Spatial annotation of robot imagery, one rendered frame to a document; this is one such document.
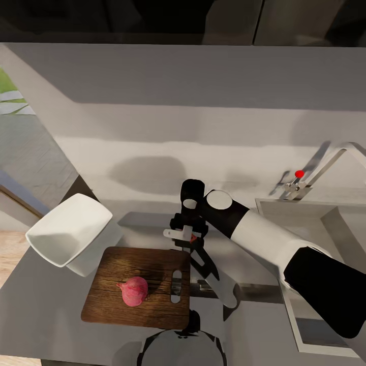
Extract cutting board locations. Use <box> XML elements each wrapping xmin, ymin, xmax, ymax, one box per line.
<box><xmin>81</xmin><ymin>247</ymin><xmax>191</xmax><ymax>330</ymax></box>

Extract parer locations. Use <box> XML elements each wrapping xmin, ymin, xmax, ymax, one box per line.
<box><xmin>190</xmin><ymin>234</ymin><xmax>220</xmax><ymax>280</ymax></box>

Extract bowl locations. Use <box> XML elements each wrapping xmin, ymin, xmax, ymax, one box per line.
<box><xmin>25</xmin><ymin>194</ymin><xmax>113</xmax><ymax>267</ymax></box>

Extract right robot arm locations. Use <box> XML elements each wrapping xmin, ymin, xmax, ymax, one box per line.
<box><xmin>163</xmin><ymin>179</ymin><xmax>366</xmax><ymax>363</ymax></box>

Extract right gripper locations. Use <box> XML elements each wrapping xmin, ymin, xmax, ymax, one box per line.
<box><xmin>171</xmin><ymin>213</ymin><xmax>208</xmax><ymax>238</ymax></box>

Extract vidalia onion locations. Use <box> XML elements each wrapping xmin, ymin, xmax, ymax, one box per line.
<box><xmin>117</xmin><ymin>277</ymin><xmax>149</xmax><ymax>307</ymax></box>

